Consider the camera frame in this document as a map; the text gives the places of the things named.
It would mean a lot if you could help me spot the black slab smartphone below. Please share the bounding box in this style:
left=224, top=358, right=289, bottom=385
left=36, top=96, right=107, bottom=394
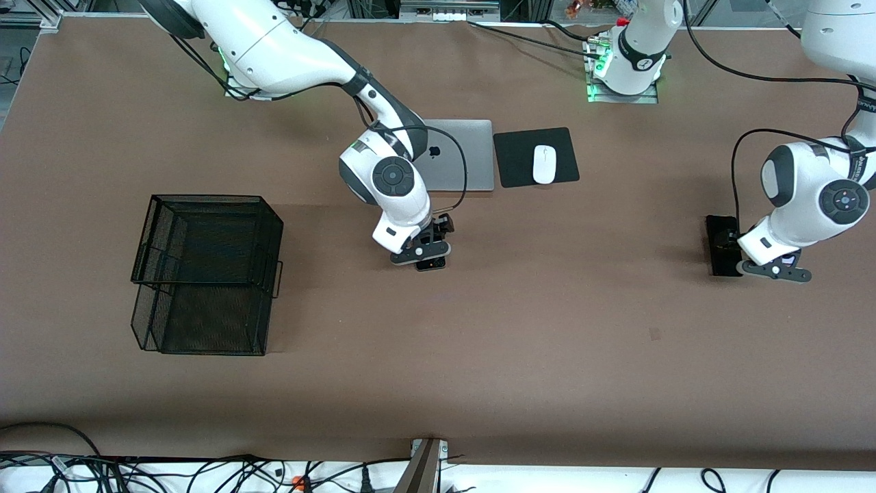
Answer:
left=706, top=214, right=745, bottom=278

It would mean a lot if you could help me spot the silver closed laptop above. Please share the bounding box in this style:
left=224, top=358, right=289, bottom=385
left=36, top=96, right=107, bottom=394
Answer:
left=411, top=119, right=495, bottom=193

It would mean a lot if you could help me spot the black mouse pad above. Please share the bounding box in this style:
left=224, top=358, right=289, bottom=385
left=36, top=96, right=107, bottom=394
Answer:
left=493, top=127, right=581, bottom=189

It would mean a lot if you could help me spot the white computer mouse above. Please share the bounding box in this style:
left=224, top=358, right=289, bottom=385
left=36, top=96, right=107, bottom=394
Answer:
left=532, top=144, right=558, bottom=185

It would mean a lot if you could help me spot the grey power strip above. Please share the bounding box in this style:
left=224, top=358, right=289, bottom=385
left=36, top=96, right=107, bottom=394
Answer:
left=399, top=0, right=502, bottom=23

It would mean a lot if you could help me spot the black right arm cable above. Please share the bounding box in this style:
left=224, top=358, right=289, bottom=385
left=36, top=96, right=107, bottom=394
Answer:
left=168, top=31, right=469, bottom=216

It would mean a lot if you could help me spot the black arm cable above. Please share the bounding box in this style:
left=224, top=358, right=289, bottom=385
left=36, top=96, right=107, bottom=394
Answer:
left=683, top=0, right=876, bottom=237
left=168, top=31, right=469, bottom=216

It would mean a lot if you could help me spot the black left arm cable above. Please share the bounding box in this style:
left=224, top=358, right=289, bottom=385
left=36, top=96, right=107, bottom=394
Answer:
left=683, top=0, right=876, bottom=237

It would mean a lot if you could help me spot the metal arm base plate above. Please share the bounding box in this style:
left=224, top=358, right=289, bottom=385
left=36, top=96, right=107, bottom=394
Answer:
left=224, top=68, right=274, bottom=101
left=587, top=75, right=660, bottom=105

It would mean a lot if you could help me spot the thin black cable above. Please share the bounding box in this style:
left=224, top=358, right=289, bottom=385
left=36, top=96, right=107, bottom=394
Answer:
left=467, top=19, right=603, bottom=57

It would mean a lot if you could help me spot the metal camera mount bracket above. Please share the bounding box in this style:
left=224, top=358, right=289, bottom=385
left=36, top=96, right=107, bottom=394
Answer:
left=394, top=438, right=449, bottom=493

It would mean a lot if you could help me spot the black wire mesh tray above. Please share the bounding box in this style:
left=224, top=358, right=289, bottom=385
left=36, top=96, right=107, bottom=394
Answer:
left=130, top=194, right=285, bottom=357

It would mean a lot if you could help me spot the thick black cable loop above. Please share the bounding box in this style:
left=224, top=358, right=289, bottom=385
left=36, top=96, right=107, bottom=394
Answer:
left=0, top=422, right=103, bottom=458

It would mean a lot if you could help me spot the aluminium frame rail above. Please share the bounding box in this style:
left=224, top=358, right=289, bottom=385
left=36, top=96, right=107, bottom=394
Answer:
left=0, top=10, right=64, bottom=29

